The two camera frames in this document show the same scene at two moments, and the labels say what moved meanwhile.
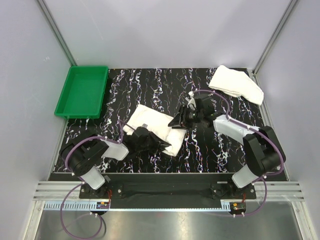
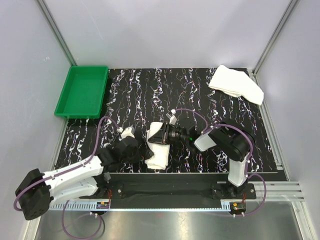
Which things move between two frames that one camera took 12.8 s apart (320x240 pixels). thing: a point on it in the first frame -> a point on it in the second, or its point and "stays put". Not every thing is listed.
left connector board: (102, 205) stays put
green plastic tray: (83, 96) stays put
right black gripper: (178, 121) -> (159, 138)
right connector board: (238, 206) stays put
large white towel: (158, 123) -> (160, 159)
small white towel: (237, 83) stays put
